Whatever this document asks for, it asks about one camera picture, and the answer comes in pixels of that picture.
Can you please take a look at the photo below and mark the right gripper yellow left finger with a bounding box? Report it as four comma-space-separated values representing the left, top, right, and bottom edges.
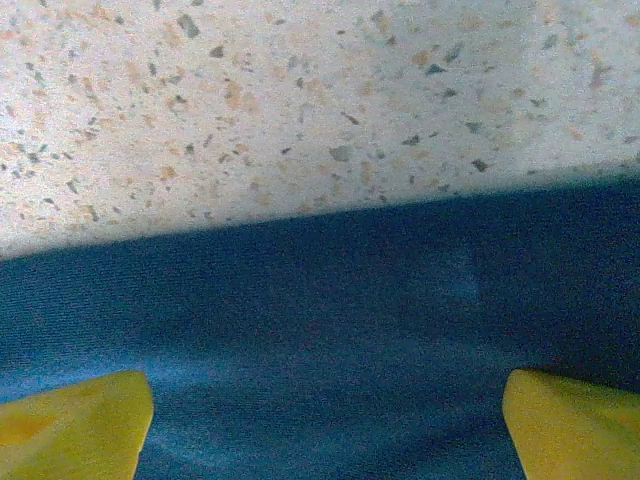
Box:
0, 369, 155, 480

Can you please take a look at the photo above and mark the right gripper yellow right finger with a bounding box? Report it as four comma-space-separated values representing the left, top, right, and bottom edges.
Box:
501, 368, 640, 480

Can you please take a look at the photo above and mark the navy blue t-shirt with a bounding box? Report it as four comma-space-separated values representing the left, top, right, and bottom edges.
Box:
0, 172, 640, 480

